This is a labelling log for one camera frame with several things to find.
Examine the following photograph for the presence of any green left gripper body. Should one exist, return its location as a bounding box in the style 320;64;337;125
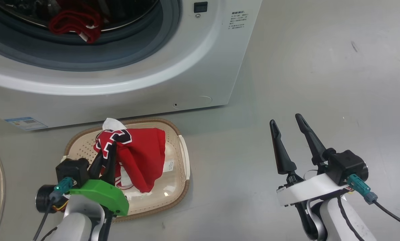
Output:
69;179;130;217

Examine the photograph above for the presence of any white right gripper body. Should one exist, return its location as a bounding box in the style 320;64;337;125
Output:
276;172;350;207

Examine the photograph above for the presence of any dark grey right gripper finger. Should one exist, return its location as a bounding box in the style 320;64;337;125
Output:
269;119;297;175
295;113;336;166

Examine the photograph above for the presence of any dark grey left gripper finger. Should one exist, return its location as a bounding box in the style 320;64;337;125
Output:
87;150;104;181
103;142;117;185

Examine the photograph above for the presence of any red jersey with black numbers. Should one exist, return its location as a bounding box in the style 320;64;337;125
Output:
93;118;167;193

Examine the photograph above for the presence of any plain red garment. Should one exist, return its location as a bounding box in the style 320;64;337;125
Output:
48;0;103;44

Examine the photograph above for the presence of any cream perforated laundry basket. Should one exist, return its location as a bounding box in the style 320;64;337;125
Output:
63;117;190;223

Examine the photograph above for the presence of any grey rubber door seal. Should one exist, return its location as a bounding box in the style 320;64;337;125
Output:
0;0;182;72

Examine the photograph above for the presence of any white front-load washing machine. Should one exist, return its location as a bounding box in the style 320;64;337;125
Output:
0;0;263;132

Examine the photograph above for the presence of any steel washing machine drum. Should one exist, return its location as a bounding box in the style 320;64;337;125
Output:
0;0;160;34

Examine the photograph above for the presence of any blue energy label sticker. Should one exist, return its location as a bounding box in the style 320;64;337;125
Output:
4;116;49;132

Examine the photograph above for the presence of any left camera cable teal plug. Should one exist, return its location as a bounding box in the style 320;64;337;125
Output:
32;177;75;241

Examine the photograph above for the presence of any camera cable teal plug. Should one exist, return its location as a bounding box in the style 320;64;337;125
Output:
347;174;400;232
32;177;75;241

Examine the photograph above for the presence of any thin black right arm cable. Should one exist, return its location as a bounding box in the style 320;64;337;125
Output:
335;195;366;241

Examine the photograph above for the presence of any right camera cable teal plug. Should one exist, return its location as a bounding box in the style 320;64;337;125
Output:
347;174;400;232

